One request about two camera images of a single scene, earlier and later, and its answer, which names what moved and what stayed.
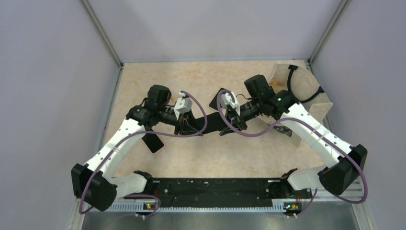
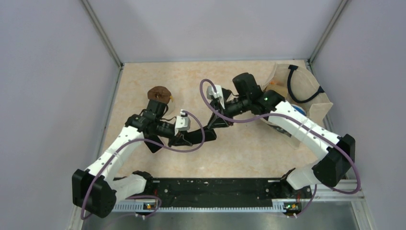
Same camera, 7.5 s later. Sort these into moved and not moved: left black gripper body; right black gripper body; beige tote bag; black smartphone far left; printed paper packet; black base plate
Moved: right black gripper body; left black gripper body
Not moved: beige tote bag; printed paper packet; black smartphone far left; black base plate
